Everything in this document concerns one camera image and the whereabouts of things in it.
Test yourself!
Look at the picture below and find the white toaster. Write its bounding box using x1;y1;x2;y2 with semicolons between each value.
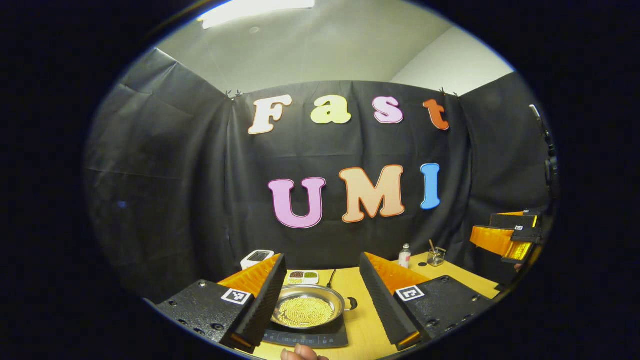
240;249;275;271

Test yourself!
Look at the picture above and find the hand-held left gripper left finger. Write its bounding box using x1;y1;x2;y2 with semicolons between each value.
156;253;288;353

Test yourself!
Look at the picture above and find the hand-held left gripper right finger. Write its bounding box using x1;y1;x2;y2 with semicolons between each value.
359;251;497;351

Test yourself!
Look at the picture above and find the black backdrop cloth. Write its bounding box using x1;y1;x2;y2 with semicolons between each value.
82;47;558;301

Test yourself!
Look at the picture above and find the steel pot with black handles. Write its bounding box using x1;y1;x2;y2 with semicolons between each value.
271;284;359;331

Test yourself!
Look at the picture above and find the black camera stand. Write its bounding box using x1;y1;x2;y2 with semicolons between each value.
529;104;559;201

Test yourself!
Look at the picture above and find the ceiling light panel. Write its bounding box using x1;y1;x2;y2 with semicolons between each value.
197;0;316;29

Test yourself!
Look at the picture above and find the black induction cooktop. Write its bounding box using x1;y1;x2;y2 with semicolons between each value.
261;315;349;349

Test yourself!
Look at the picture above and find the white divided bean dish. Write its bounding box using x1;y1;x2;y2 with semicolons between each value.
287;270;320;286

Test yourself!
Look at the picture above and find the pile of yellow soybeans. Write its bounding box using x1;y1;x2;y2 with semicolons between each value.
277;297;335;328

